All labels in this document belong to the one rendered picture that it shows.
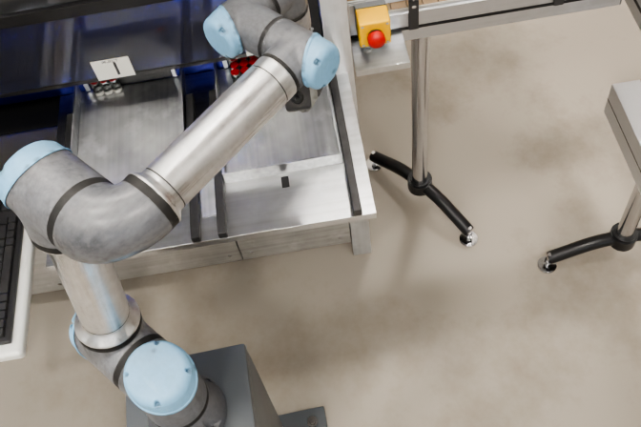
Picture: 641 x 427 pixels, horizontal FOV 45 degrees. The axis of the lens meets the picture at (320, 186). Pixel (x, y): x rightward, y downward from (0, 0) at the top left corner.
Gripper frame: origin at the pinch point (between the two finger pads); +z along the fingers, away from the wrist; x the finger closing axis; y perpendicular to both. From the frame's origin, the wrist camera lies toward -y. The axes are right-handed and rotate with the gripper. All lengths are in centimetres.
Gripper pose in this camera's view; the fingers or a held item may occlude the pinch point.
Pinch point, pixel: (304, 110)
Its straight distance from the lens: 150.8
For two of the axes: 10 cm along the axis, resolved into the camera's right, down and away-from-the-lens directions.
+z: 1.0, 5.6, 8.2
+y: -1.3, -8.1, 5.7
